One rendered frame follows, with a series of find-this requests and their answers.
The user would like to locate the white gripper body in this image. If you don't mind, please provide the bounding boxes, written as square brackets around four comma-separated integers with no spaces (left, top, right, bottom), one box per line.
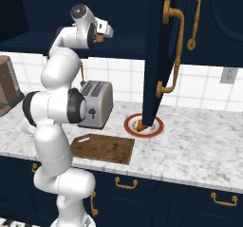
[100,22,115,39]

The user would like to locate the open navy cabinet door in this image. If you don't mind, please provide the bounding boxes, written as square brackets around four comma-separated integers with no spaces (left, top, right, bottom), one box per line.
[141,0,192,127]

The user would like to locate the brown croissant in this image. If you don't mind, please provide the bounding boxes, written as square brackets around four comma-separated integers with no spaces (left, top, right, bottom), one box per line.
[136,120,149,133]

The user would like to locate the closed navy cabinet door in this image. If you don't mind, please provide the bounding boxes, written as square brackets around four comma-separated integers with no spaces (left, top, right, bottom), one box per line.
[181,0,243,69]

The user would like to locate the brown wooden cutting board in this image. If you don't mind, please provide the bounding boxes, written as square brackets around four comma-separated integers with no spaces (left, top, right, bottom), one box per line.
[69,133,136,166]

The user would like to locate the navy base cabinet door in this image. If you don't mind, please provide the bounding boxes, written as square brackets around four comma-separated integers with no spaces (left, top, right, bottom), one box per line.
[0,155,96,227]

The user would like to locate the silver toaster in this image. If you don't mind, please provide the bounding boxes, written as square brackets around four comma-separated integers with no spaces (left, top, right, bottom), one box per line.
[77,80,114,131]

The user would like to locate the red rimmed white plate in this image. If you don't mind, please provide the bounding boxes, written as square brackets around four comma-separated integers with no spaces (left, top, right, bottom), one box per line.
[122,112,165,139]

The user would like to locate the brown box appliance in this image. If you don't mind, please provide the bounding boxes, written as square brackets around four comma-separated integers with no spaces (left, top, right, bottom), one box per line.
[0,55,26,118]

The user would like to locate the navy drawer front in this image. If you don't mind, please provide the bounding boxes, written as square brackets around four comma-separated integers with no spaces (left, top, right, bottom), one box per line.
[93,169,175,227]
[167,182,243,227]

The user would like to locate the thin brass cabinet handle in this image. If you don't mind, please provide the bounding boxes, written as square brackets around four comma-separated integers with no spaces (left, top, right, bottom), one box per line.
[80,60,87,88]

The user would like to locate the navy wall cabinet body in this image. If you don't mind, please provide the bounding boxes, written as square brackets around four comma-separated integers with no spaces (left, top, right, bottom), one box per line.
[0,0,150,61]

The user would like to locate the brass handle of open door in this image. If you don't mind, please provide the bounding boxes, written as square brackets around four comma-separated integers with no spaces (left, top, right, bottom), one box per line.
[155,0,186,99]

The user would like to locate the brass handle of closed door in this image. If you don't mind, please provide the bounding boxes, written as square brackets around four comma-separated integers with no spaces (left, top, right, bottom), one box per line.
[186,0,206,51]

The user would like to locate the grey wall outlet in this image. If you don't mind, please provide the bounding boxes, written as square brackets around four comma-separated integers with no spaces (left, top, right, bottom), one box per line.
[219,66,239,85]

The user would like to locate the brass drawer handle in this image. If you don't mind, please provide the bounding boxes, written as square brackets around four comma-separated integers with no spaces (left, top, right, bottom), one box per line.
[114,176,140,190]
[210,191,239,207]

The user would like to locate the brass base cabinet handle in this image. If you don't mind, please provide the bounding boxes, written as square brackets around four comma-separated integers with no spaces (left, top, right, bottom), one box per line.
[90,190,100,218]
[30,162,41,174]

